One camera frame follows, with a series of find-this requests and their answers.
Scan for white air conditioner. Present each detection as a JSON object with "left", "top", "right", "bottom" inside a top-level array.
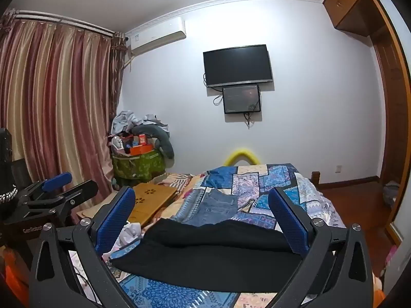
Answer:
[{"left": 125, "top": 17, "right": 187, "bottom": 57}]

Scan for blue jeans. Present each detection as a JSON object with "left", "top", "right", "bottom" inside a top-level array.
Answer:
[{"left": 189, "top": 189, "right": 240, "bottom": 227}]

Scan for black pants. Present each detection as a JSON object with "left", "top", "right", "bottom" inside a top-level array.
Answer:
[{"left": 109, "top": 217, "right": 309, "bottom": 293}]

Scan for curtain rail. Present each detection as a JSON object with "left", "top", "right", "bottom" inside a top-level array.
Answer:
[{"left": 9, "top": 8, "right": 117, "bottom": 36}]

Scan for pile of grey clothes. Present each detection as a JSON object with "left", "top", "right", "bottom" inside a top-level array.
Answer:
[{"left": 111, "top": 110, "right": 168, "bottom": 136}]

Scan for black wall television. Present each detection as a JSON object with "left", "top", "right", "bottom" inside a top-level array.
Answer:
[{"left": 202, "top": 44, "right": 274, "bottom": 88}]

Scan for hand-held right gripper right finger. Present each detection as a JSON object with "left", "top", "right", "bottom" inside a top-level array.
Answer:
[{"left": 261, "top": 186, "right": 375, "bottom": 308}]

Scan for small black wall monitor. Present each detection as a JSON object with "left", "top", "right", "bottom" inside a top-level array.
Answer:
[{"left": 222, "top": 84, "right": 261, "bottom": 114}]

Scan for dark cloth on floor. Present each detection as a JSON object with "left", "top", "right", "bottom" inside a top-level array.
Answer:
[{"left": 382, "top": 181, "right": 400, "bottom": 208}]

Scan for white crumpled cloth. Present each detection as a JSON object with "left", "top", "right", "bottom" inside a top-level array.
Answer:
[{"left": 103, "top": 221, "right": 144, "bottom": 261}]

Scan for wooden lap desk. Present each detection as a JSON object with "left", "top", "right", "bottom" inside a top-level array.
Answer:
[{"left": 127, "top": 182, "right": 178, "bottom": 229}]

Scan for pink striped curtain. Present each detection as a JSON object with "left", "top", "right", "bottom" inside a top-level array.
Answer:
[{"left": 0, "top": 15, "right": 126, "bottom": 194}]

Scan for green floral storage bag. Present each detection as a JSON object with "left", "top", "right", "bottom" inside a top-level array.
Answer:
[{"left": 111, "top": 148, "right": 166, "bottom": 187}]

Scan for yellow curved cushion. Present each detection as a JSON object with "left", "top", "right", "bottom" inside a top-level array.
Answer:
[{"left": 224, "top": 147, "right": 261, "bottom": 168}]

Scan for blue patterned patchwork blanket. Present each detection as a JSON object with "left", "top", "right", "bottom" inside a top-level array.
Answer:
[{"left": 102, "top": 163, "right": 338, "bottom": 308}]

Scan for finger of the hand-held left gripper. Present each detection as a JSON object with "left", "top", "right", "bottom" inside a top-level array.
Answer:
[
  {"left": 27, "top": 180, "right": 99, "bottom": 214},
  {"left": 30, "top": 172, "right": 73, "bottom": 197}
]

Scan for grey curved pillow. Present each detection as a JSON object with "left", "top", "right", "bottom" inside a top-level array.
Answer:
[{"left": 131, "top": 123, "right": 175, "bottom": 160}]

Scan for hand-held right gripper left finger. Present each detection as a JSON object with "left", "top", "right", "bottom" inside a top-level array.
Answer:
[{"left": 30, "top": 186, "right": 142, "bottom": 308}]

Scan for orange box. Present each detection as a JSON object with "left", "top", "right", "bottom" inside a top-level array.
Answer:
[{"left": 129, "top": 144, "right": 154, "bottom": 155}]

